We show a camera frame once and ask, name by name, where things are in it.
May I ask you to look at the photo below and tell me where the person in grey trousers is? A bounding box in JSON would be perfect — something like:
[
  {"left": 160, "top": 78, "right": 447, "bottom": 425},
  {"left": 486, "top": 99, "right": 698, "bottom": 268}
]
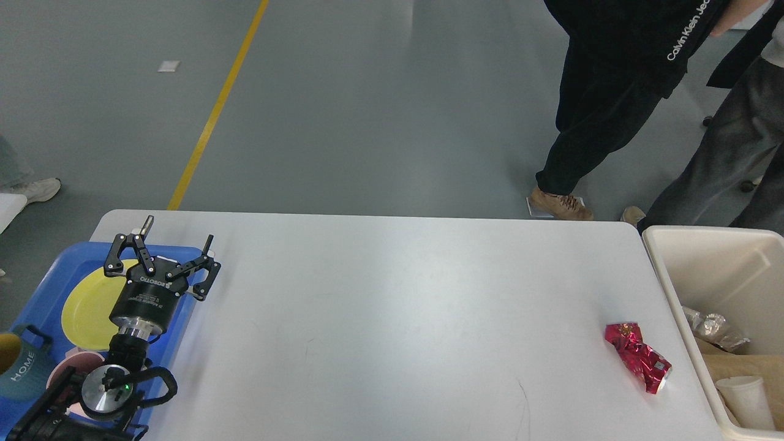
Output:
[{"left": 621, "top": 1, "right": 783, "bottom": 233}]

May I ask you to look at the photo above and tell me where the brown paper bag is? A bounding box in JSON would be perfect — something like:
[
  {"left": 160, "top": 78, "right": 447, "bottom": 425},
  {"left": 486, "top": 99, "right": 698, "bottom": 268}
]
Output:
[{"left": 697, "top": 340, "right": 783, "bottom": 432}]

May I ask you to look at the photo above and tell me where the white side table corner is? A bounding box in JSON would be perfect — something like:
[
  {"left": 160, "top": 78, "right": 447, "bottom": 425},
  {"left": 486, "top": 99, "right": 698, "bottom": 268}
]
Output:
[{"left": 0, "top": 193, "right": 28, "bottom": 233}]

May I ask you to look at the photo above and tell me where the red wrapper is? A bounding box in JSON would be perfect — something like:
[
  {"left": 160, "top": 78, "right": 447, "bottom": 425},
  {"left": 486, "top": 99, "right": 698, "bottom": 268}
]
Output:
[{"left": 604, "top": 323, "right": 672, "bottom": 394}]

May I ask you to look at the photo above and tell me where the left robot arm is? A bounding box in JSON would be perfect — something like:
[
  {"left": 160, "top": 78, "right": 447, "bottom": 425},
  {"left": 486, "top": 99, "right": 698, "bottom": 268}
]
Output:
[{"left": 2, "top": 216, "right": 221, "bottom": 440}]

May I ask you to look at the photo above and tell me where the teal green mug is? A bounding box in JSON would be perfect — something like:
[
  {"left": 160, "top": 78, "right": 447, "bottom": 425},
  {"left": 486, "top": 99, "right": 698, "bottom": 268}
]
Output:
[{"left": 1, "top": 323, "right": 57, "bottom": 402}]

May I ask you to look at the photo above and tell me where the pink mug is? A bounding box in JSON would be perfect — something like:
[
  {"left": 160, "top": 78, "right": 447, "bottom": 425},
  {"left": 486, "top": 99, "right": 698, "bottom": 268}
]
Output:
[{"left": 47, "top": 348, "right": 105, "bottom": 420}]

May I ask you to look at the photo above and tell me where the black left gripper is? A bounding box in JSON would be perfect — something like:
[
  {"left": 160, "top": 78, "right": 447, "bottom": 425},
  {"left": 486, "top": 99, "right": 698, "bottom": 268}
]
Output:
[{"left": 102, "top": 214, "right": 220, "bottom": 337}]

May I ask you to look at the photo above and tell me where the white paper cup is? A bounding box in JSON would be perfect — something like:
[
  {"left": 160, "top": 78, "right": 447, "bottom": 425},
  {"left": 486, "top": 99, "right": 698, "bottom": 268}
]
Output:
[{"left": 715, "top": 376, "right": 775, "bottom": 431}]

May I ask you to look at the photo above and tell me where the yellow plastic plate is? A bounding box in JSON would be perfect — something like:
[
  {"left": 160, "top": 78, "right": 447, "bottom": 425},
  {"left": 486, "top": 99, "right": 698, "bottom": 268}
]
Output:
[{"left": 64, "top": 268, "right": 128, "bottom": 352}]

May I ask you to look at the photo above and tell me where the silver foil bag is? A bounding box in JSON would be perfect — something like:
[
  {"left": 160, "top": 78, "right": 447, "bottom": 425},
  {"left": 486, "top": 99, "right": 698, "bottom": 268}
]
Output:
[{"left": 682, "top": 305, "right": 751, "bottom": 353}]

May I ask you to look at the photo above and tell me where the cream plastic bin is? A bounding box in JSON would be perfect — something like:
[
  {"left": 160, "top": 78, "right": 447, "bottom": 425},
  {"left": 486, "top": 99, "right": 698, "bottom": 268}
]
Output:
[{"left": 643, "top": 226, "right": 783, "bottom": 440}]

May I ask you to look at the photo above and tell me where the person with white sneaker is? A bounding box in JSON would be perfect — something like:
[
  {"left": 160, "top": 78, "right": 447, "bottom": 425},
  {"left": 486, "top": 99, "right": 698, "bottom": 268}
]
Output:
[{"left": 1, "top": 136, "right": 62, "bottom": 205}]

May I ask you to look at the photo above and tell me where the person in black clothes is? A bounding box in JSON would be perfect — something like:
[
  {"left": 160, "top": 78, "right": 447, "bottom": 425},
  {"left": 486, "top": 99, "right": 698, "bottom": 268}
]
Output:
[{"left": 527, "top": 1, "right": 763, "bottom": 221}]

